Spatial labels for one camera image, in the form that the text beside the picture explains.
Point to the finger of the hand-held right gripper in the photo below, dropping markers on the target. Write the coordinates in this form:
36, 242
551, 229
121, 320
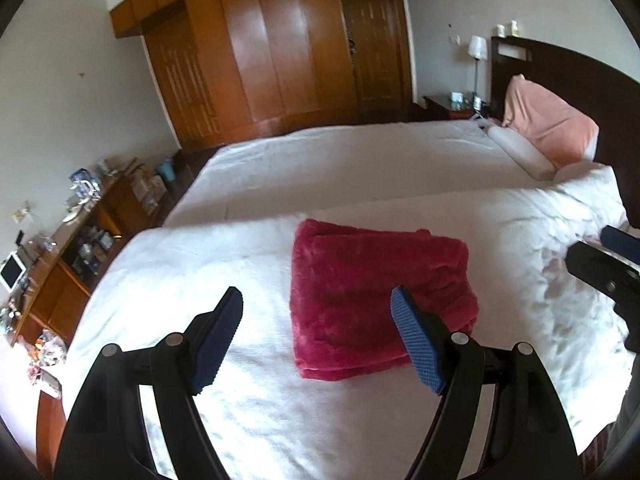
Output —
622, 244
600, 265

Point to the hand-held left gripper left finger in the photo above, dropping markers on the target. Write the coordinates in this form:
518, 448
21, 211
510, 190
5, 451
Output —
215, 345

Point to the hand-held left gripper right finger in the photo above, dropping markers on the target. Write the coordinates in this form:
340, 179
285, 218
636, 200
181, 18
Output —
417, 345

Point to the white bed blanket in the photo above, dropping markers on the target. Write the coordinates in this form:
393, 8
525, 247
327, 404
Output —
350, 170
200, 260

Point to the white bolster pillow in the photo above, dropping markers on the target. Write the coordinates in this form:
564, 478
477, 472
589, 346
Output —
522, 152

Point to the pink pillow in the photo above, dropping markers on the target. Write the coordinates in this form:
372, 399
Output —
545, 125

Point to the dark wooden headboard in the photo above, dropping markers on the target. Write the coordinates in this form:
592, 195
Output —
600, 90

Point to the wooden shelf unit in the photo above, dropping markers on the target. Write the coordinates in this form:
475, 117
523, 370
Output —
65, 280

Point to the pile of colourful clutter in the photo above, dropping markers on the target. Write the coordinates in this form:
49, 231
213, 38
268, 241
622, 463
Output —
47, 360

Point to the teal cup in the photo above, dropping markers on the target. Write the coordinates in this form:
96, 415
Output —
166, 169

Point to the small white monitor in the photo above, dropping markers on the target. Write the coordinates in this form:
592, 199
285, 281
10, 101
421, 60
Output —
11, 272

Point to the dark wooden nightstand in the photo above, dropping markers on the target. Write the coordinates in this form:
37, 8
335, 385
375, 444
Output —
445, 107

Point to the white table lamp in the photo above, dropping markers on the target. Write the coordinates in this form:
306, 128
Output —
477, 47

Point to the wooden door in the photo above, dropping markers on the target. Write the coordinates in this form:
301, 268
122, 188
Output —
377, 50

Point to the wooden wardrobe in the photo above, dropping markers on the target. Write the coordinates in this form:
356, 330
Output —
250, 45

